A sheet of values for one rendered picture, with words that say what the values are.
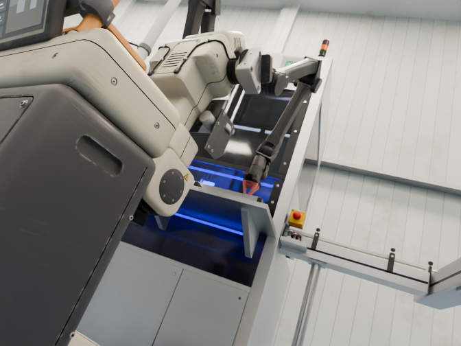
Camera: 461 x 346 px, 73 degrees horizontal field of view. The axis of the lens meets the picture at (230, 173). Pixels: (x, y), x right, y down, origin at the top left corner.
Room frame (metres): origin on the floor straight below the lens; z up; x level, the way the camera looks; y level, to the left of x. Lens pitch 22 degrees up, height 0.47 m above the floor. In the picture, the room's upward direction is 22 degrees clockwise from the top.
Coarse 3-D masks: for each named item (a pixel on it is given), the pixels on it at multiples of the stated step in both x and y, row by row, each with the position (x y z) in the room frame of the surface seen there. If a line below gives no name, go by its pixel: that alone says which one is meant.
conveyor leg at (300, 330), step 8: (312, 264) 1.59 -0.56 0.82; (320, 264) 1.56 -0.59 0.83; (312, 272) 1.58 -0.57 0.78; (312, 280) 1.58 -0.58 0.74; (312, 288) 1.58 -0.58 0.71; (304, 296) 1.60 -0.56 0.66; (312, 296) 1.58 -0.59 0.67; (304, 304) 1.59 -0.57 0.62; (312, 304) 1.59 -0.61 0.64; (304, 312) 1.58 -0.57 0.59; (304, 320) 1.58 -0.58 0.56; (296, 328) 1.59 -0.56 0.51; (304, 328) 1.58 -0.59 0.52; (296, 336) 1.58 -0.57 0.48; (304, 336) 1.58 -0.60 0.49; (296, 344) 1.58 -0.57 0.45
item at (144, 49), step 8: (168, 0) 1.63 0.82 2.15; (176, 0) 1.62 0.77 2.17; (168, 8) 1.61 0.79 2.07; (160, 16) 1.61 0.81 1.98; (168, 16) 1.63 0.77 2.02; (160, 24) 1.62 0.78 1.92; (152, 32) 1.61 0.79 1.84; (160, 32) 1.64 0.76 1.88; (144, 40) 1.62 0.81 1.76; (152, 40) 1.62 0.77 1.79; (144, 48) 1.61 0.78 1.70; (144, 56) 1.63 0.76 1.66
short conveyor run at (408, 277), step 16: (304, 240) 1.58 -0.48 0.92; (320, 240) 1.57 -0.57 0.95; (304, 256) 1.58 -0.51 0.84; (320, 256) 1.54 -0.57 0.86; (336, 256) 1.51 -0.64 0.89; (352, 256) 1.49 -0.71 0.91; (368, 256) 1.46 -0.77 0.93; (384, 256) 1.46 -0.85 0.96; (352, 272) 1.52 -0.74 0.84; (368, 272) 1.46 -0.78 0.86; (384, 272) 1.43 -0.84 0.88; (400, 272) 1.41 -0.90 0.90; (416, 272) 1.38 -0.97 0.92; (400, 288) 1.47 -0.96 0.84; (416, 288) 1.38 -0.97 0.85
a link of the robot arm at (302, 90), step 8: (296, 80) 1.14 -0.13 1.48; (320, 80) 1.10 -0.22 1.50; (296, 88) 1.14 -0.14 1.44; (304, 88) 1.12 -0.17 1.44; (312, 88) 1.11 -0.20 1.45; (296, 96) 1.14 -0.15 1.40; (304, 96) 1.14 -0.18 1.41; (288, 104) 1.16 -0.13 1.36; (296, 104) 1.14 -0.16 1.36; (288, 112) 1.16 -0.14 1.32; (296, 112) 1.17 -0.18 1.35; (280, 120) 1.19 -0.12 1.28; (288, 120) 1.17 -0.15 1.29; (280, 128) 1.19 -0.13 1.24; (288, 128) 1.21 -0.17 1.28; (272, 136) 1.21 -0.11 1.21; (280, 136) 1.20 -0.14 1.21; (264, 144) 1.23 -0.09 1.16; (272, 144) 1.23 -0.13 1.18; (280, 144) 1.22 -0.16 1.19; (264, 152) 1.24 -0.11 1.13; (272, 152) 1.22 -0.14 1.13
